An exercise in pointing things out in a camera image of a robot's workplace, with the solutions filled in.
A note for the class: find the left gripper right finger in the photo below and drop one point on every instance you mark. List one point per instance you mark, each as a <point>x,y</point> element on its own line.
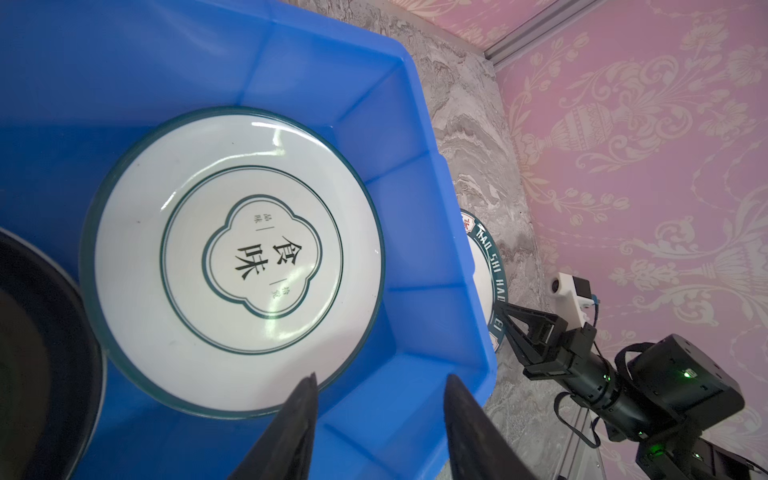
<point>477,450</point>

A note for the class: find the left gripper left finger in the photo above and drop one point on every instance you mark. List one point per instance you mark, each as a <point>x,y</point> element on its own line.
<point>284,450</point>

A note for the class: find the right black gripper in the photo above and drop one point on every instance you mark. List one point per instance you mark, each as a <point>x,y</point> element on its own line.
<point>547,350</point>

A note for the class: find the green rim plate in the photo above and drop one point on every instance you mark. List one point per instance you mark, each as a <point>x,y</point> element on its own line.
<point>489,275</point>

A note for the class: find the white plate quatrefoil emblem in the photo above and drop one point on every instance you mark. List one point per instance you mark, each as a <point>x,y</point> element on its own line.
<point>230,252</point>

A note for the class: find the black plate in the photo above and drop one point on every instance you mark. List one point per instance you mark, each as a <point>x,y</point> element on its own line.
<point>53,371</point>

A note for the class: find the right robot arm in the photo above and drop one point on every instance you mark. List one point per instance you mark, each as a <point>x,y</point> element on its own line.
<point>661,396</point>

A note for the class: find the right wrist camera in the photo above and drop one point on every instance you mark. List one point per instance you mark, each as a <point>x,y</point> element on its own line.
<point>573,300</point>

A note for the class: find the right aluminium corner post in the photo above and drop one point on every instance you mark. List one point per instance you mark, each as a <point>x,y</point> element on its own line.
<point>549,21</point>

